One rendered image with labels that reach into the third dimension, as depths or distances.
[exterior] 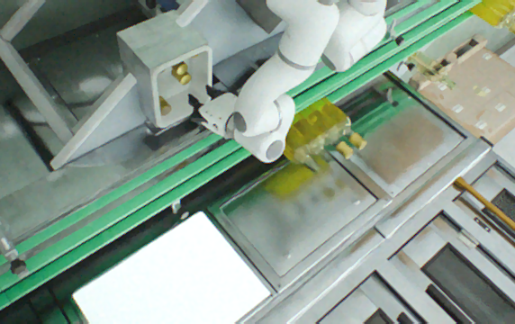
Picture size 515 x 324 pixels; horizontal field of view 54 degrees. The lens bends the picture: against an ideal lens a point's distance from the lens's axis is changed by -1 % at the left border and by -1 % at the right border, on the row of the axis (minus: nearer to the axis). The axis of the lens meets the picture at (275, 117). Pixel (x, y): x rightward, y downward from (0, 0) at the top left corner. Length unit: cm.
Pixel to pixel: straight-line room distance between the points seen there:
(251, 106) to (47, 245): 62
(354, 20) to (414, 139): 84
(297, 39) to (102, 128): 66
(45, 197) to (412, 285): 101
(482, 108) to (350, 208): 397
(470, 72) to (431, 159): 398
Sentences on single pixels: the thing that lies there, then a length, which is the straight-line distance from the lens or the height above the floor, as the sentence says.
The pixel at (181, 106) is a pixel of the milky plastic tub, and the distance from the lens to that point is 143.
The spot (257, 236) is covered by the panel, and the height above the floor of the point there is 115.
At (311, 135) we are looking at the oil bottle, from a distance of 152.
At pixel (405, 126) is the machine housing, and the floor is 114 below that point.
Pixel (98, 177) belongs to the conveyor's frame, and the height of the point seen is 84.
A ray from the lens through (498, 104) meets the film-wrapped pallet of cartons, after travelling 557.
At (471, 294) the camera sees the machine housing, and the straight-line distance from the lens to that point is 164.
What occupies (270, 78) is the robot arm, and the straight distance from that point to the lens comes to 100.
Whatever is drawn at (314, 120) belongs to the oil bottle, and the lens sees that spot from 156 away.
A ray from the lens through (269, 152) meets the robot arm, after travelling 112.
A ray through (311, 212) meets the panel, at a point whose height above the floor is 119.
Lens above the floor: 161
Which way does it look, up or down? 26 degrees down
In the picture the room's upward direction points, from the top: 134 degrees clockwise
